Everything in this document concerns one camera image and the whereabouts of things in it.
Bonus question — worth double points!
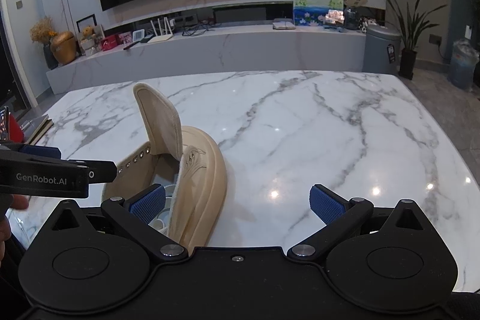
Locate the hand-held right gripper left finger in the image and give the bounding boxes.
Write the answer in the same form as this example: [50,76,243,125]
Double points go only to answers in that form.
[49,184,189,263]

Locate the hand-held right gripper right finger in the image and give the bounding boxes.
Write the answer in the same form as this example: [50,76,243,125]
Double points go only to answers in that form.
[287,184,431,263]

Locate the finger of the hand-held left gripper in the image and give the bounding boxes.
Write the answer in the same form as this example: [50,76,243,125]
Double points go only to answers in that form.
[61,159,118,185]
[0,143,62,160]

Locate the white shoelace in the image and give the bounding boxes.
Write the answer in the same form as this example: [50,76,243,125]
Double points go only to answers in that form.
[149,182,180,235]

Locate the beige shoe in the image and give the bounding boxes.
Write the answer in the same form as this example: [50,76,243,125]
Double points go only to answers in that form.
[100,82,229,248]

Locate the person's left hand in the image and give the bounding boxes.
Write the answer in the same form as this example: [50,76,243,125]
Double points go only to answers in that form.
[0,193,30,243]

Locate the stack of notebooks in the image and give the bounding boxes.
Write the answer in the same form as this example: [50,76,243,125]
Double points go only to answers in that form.
[23,115,54,146]

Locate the red mug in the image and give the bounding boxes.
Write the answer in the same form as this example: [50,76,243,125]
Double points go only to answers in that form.
[7,115,25,145]

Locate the black smartphone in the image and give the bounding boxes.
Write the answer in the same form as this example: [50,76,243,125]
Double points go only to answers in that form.
[0,106,11,141]

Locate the dark vase with dried flowers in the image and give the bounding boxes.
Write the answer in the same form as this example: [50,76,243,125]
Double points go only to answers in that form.
[29,16,60,70]

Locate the golden round jar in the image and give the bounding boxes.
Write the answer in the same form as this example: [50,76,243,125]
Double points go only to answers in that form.
[50,31,78,66]

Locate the yellow flower gift box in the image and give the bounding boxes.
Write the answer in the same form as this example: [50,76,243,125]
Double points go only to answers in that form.
[78,25,106,57]

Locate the red box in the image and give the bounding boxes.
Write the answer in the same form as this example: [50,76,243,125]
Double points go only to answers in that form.
[101,36,122,51]

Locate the white router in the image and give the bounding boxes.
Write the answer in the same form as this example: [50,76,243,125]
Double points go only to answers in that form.
[142,16,174,43]

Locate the grey trash bin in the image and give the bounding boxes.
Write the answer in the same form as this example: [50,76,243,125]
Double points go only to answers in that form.
[364,24,403,75]

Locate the potted green plant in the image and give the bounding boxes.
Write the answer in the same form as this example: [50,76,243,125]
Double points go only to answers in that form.
[378,0,449,81]

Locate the long marble media console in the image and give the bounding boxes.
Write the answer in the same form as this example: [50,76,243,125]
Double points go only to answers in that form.
[45,0,387,95]

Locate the black kettle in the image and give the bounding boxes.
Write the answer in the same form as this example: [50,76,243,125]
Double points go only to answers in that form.
[343,7,363,30]

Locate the lotus pond painting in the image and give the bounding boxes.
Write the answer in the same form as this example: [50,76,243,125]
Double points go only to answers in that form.
[292,0,345,28]

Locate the clear water jug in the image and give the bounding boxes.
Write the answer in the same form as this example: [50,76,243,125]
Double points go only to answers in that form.
[448,38,480,93]

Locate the black picture frame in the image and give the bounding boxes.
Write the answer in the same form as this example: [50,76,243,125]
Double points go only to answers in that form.
[76,13,98,43]

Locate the tangle of black cables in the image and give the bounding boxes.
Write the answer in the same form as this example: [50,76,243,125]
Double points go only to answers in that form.
[181,19,216,38]

